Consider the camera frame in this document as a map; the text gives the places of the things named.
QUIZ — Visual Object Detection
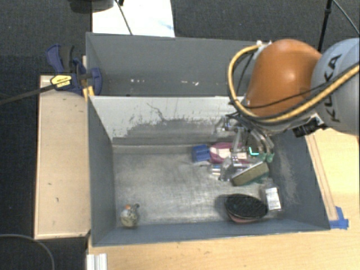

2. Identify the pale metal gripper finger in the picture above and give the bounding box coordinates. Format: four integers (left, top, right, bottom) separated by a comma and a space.
222, 154, 246, 174
219, 164, 249, 182

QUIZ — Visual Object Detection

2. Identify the pink and white packet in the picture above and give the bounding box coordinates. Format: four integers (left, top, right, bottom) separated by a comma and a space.
209, 142, 235, 165

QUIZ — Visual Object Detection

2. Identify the yellow and green sponge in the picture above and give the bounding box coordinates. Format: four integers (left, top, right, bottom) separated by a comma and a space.
230, 160, 270, 187

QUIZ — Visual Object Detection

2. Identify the blue plastic block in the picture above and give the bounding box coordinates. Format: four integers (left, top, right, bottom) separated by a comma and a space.
191, 144, 212, 163

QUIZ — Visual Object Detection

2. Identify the black oval brush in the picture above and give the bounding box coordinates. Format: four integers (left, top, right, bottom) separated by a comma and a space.
223, 193, 269, 224

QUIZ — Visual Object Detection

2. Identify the clear plastic bottle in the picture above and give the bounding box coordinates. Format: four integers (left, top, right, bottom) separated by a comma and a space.
259, 185, 284, 213

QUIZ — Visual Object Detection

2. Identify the grey metal bin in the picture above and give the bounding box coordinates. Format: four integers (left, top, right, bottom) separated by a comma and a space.
85, 31, 331, 248

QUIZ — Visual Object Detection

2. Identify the spotted grey toy animal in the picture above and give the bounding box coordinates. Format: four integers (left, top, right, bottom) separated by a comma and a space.
120, 203, 141, 228

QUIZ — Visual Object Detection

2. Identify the pale wood board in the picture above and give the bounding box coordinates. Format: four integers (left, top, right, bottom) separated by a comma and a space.
33, 75, 92, 240

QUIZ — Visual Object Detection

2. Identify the black cylinder on white bracket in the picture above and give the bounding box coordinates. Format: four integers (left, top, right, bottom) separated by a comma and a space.
291, 117, 327, 138

